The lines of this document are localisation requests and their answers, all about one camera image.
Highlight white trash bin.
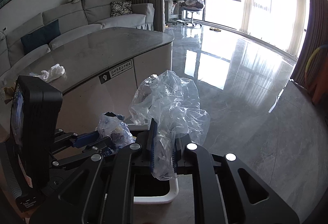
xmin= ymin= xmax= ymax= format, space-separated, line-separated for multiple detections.
xmin=127 ymin=120 xmax=179 ymax=205

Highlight right floral cushion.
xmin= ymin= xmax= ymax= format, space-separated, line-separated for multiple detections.
xmin=111 ymin=1 xmax=132 ymax=17

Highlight brown torn paper wrapper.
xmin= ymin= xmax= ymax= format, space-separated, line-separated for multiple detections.
xmin=1 ymin=85 xmax=16 ymax=104

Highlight cluttered desk by window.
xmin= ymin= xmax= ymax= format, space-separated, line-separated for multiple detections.
xmin=164 ymin=0 xmax=184 ymax=26

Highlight grey fabric sofa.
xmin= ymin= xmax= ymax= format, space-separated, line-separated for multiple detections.
xmin=1 ymin=0 xmax=155 ymax=79

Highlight blue printed plastic bag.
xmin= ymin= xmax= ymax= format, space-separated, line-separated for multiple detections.
xmin=97 ymin=112 xmax=136 ymax=156

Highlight table label sticker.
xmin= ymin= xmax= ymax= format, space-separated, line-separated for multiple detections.
xmin=99 ymin=59 xmax=133 ymax=84

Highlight office chair with clothes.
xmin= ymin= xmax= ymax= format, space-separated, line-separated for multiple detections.
xmin=181 ymin=0 xmax=205 ymax=28

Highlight clear plastic bag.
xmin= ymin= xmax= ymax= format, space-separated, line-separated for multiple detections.
xmin=129 ymin=70 xmax=211 ymax=181

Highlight slippers on floor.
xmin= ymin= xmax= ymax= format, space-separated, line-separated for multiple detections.
xmin=210 ymin=27 xmax=221 ymax=32

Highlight teal rectangular cushion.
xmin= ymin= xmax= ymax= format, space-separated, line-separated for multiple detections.
xmin=20 ymin=19 xmax=61 ymax=55

